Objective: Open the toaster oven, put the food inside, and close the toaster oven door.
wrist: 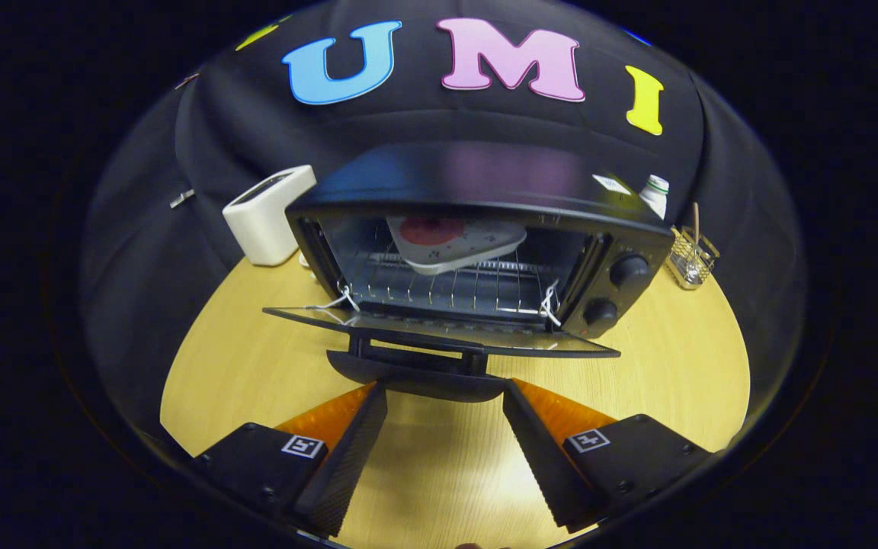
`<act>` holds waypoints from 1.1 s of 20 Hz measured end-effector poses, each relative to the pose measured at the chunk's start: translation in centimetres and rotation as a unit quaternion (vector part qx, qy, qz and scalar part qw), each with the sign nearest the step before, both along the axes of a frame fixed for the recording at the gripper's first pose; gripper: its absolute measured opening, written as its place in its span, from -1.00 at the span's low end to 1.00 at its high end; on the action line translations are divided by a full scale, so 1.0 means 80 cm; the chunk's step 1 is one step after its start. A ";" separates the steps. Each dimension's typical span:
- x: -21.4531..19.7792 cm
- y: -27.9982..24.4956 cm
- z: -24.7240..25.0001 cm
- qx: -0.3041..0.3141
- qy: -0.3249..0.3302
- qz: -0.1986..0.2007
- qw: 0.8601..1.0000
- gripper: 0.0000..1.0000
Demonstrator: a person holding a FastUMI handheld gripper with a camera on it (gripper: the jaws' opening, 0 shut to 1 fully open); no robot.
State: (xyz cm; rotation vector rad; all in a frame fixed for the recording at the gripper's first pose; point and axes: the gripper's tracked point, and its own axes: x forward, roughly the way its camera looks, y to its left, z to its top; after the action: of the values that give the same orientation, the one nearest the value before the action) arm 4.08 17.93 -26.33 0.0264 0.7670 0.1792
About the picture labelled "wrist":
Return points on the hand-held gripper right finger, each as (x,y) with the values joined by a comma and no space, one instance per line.
(538,457)

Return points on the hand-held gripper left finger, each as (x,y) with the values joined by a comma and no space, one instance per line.
(347,457)

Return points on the white square plate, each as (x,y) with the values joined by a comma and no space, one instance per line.
(485,240)

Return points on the pink ham slice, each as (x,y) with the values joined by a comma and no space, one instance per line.
(431,229)

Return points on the black toaster oven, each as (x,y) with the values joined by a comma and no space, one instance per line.
(485,175)

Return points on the white bread toaster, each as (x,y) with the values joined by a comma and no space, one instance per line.
(264,221)

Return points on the black backdrop cloth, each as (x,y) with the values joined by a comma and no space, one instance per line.
(180,267)

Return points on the wooden stick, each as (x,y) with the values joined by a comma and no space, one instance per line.
(696,221)

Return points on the white bottle green label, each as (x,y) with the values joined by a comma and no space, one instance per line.
(654,197)

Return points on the silver cloth clip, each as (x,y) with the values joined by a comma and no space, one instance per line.
(182,198)

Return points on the pink cloth clip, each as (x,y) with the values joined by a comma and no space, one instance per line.
(187,80)

